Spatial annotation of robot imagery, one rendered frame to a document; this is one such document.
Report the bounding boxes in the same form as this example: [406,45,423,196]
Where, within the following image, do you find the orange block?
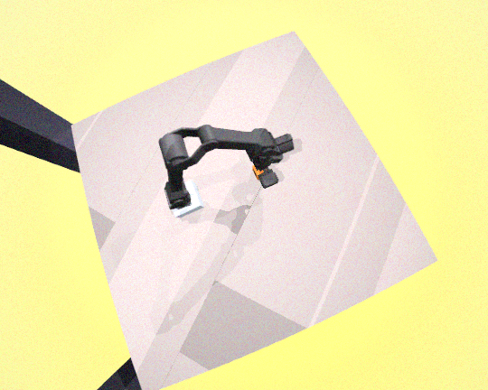
[252,165,263,180]

